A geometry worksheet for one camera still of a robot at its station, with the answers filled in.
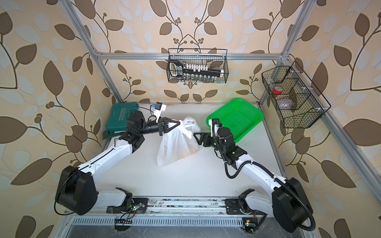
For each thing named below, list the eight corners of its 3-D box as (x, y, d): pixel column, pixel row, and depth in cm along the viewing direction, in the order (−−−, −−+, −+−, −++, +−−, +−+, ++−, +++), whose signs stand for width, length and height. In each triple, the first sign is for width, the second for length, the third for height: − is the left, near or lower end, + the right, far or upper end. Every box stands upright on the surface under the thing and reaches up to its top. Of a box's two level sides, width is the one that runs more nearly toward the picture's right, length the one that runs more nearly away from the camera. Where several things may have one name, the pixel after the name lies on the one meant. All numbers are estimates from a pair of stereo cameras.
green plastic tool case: (102, 130, 104) (100, 127, 102) (114, 106, 120) (112, 102, 117) (129, 130, 104) (127, 127, 102) (138, 106, 120) (136, 102, 117)
